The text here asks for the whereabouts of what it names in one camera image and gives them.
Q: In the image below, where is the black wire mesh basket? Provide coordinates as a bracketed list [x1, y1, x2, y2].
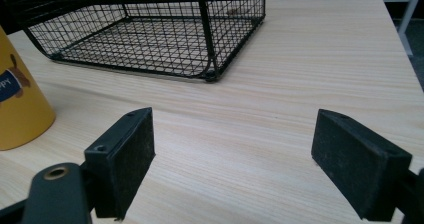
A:
[2, 0, 267, 83]

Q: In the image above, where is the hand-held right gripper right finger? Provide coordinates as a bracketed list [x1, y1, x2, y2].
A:
[310, 108, 414, 223]

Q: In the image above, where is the yellow cup with dog print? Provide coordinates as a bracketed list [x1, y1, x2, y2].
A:
[0, 26, 57, 151]

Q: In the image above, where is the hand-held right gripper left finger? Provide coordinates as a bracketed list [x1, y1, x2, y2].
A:
[83, 106, 157, 221]

